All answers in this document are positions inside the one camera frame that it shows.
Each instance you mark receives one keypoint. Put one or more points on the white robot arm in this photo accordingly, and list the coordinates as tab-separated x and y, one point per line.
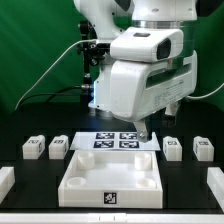
111	18

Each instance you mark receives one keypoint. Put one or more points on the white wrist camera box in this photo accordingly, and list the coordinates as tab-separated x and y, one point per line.
147	45

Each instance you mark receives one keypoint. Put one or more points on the white front rail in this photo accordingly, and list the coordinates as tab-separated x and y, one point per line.
27	218

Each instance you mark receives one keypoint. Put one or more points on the white block left edge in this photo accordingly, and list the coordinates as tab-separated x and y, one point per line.
7	180

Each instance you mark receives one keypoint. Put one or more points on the white block edge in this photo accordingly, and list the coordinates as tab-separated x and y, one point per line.
7	180
215	181

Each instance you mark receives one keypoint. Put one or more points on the white square tabletop tray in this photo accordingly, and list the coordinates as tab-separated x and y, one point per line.
112	179

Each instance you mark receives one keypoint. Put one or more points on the white block right edge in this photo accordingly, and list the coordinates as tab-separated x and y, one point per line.
215	181

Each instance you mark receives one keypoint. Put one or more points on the black camera stand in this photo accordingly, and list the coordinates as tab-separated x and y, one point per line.
87	50

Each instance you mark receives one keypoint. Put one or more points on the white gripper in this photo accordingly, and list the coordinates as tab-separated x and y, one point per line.
140	89

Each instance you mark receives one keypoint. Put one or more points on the fiducial marker sheet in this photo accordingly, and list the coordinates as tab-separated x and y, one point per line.
121	141

